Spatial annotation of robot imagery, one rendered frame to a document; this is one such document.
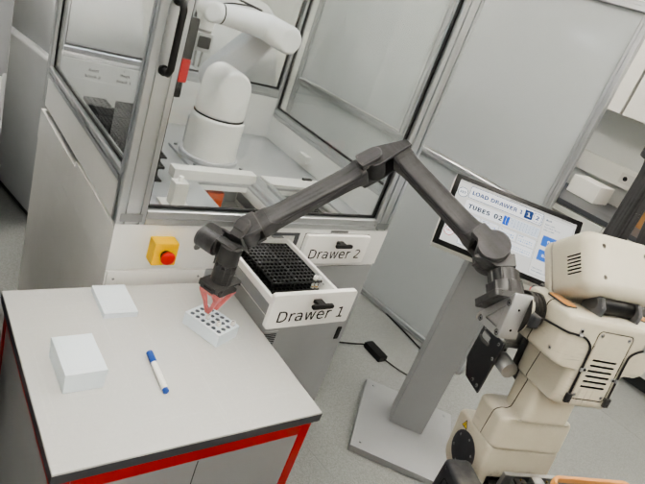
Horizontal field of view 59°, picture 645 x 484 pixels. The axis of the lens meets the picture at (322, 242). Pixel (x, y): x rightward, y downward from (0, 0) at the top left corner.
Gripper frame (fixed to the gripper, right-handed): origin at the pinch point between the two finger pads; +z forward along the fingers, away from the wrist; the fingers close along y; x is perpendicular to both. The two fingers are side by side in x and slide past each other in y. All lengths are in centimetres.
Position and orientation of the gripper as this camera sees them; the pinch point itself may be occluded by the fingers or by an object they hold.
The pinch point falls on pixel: (211, 308)
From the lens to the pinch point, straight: 154.3
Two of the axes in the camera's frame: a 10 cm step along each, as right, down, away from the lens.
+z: -3.4, 8.5, 3.9
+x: 8.0, 4.8, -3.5
